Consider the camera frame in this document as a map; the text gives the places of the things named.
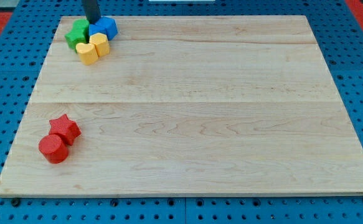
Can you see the blue triangle block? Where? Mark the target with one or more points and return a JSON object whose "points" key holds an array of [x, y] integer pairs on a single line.
{"points": [[107, 26]]}

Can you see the green star block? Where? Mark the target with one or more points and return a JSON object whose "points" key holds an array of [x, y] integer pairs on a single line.
{"points": [[76, 36]]}

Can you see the yellow hexagon block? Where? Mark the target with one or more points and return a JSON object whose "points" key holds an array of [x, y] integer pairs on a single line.
{"points": [[101, 43]]}

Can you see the red cylinder block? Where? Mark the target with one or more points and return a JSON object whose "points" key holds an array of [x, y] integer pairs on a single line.
{"points": [[53, 148]]}

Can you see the yellow heart block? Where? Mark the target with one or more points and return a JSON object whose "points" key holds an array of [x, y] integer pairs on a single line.
{"points": [[87, 53]]}

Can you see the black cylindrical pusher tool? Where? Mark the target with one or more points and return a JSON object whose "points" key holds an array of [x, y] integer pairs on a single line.
{"points": [[92, 10]]}

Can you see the red star block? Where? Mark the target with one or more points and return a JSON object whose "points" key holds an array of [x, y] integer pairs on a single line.
{"points": [[65, 128]]}

